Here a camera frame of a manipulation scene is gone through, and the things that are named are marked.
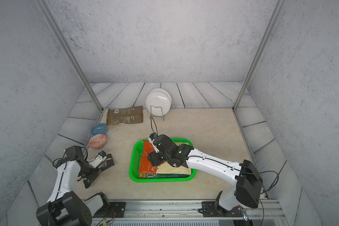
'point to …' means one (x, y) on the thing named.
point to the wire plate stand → (158, 116)
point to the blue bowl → (99, 128)
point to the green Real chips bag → (150, 176)
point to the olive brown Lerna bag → (130, 115)
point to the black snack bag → (88, 173)
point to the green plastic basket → (135, 157)
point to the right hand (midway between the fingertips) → (152, 157)
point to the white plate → (158, 101)
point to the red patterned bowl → (98, 141)
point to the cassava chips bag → (146, 167)
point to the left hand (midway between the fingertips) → (94, 171)
